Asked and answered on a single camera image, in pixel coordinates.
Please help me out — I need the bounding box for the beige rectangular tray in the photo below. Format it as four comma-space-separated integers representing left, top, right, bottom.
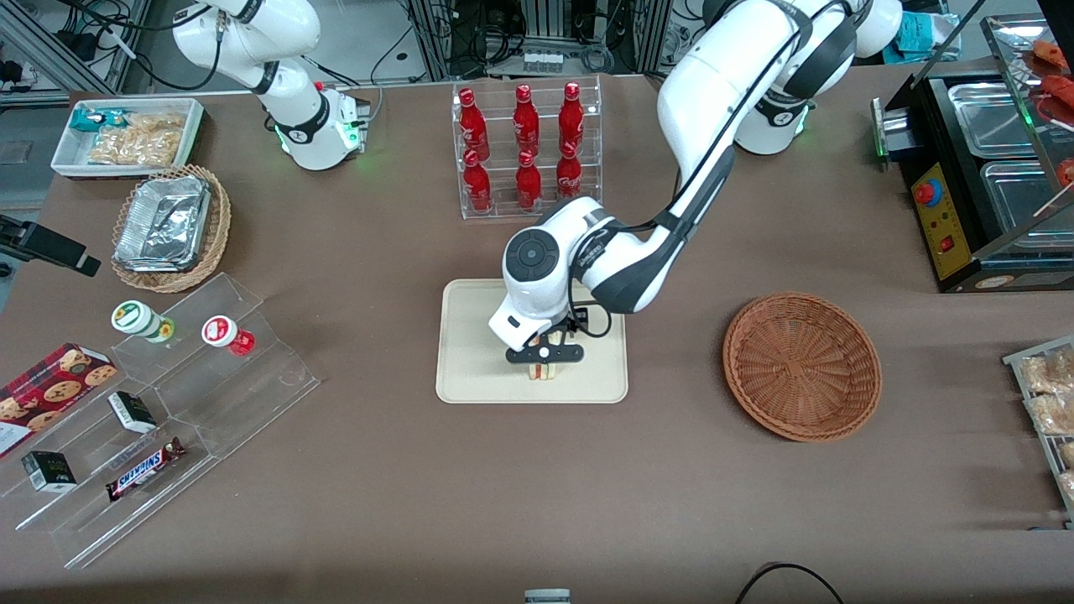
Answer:
435, 278, 629, 405

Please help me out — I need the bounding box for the brown round wicker basket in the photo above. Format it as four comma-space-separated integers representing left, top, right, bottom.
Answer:
722, 291, 884, 444

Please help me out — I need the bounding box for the light wicker basket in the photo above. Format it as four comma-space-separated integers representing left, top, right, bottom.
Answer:
110, 164, 233, 294

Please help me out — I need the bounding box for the tray of packaged pastries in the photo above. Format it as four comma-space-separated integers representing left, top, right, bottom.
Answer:
1002, 335, 1074, 531

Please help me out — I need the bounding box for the clear acrylic bottle rack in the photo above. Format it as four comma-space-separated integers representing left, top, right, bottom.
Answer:
451, 75, 604, 221

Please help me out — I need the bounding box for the red cola bottle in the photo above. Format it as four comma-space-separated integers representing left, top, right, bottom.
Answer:
513, 83, 541, 157
462, 150, 493, 213
458, 87, 492, 162
559, 81, 586, 155
555, 142, 583, 202
515, 150, 544, 211

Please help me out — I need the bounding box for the clear acrylic stepped display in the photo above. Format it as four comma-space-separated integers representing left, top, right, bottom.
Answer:
0, 271, 322, 570

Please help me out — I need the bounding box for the red lid cup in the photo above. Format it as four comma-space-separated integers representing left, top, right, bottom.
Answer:
201, 315, 257, 357

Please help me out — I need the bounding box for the stack of foil containers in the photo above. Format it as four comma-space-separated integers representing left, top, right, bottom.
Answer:
113, 174, 213, 273

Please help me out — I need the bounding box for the small black box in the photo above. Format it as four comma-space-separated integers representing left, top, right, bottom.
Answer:
20, 450, 78, 493
107, 390, 159, 435

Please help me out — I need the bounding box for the green lid cup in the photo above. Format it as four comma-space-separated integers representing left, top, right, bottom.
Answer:
111, 299, 176, 344

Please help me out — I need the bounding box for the snickers chocolate bar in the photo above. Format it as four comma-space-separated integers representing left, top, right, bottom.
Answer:
104, 436, 187, 503

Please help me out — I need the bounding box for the black hot food display machine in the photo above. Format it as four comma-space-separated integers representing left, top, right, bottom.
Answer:
870, 12, 1074, 295

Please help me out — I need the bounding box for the clear bag of crackers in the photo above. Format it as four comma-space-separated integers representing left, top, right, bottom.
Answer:
87, 112, 187, 167

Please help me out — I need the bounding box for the red cookie box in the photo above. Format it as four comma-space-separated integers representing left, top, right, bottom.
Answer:
0, 341, 119, 459

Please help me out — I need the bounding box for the fried breaded patty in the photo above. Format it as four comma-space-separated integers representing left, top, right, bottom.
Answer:
1019, 347, 1074, 395
1027, 392, 1074, 436

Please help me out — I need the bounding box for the teal snack packet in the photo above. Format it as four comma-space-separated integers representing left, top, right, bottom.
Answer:
69, 107, 136, 134

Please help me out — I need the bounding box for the white rectangular snack bin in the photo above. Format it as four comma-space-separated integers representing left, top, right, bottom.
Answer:
50, 97, 207, 180

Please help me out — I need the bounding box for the black cable loop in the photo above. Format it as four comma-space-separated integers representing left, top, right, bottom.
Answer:
735, 562, 845, 604

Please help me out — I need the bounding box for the black clamp mount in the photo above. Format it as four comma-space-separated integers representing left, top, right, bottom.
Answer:
0, 214, 102, 279

